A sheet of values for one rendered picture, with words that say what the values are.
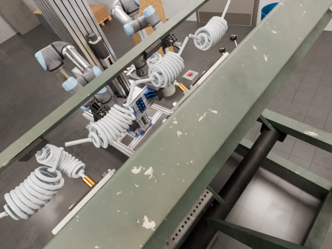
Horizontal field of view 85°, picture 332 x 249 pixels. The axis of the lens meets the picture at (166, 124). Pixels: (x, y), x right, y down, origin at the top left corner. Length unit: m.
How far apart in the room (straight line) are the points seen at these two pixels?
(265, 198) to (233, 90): 1.93
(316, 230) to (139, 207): 1.89
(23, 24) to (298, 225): 9.93
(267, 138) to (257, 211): 0.83
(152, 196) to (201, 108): 0.16
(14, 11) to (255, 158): 9.52
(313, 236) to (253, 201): 0.51
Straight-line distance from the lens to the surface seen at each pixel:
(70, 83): 1.08
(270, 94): 0.72
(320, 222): 2.12
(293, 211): 2.26
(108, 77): 0.40
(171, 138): 0.29
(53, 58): 1.49
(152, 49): 0.44
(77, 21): 1.67
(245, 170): 1.52
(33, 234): 3.09
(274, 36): 0.49
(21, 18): 9.85
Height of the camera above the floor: 2.12
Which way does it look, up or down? 51 degrees down
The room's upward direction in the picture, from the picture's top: 23 degrees counter-clockwise
